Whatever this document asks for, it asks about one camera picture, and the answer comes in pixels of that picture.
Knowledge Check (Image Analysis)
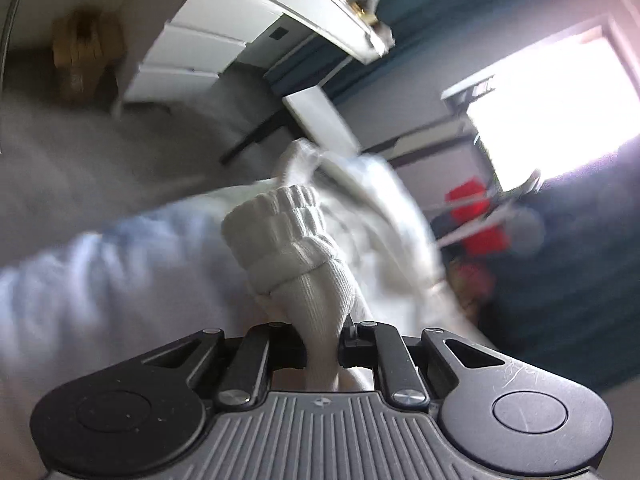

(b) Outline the cardboard box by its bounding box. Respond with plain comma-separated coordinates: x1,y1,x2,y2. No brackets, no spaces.
52,6,126,107

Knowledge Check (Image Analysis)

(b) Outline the teal curtain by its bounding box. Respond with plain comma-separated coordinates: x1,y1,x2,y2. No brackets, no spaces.
320,0,608,103

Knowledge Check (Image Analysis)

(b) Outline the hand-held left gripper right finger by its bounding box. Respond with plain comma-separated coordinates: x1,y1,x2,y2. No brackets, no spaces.
338,320,507,412

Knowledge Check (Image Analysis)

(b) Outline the white desk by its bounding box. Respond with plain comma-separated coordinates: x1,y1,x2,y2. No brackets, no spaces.
200,0,397,65

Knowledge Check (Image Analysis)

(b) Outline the white flat panel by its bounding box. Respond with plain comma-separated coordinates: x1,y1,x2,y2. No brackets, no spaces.
281,85,364,157

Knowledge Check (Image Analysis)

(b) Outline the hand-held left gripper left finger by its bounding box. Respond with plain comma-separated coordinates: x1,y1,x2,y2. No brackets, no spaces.
142,322,307,407

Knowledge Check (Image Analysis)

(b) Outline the white drawer cabinet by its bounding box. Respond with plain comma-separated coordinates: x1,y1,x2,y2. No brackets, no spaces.
121,0,283,107

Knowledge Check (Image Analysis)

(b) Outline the bright window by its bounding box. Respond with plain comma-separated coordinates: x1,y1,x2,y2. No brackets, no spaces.
465,24,640,192

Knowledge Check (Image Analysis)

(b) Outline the red cloth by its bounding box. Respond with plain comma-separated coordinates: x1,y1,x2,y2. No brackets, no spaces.
444,177,512,257

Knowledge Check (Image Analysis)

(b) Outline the dark cloth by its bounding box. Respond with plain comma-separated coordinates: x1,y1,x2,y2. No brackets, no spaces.
492,137,640,397

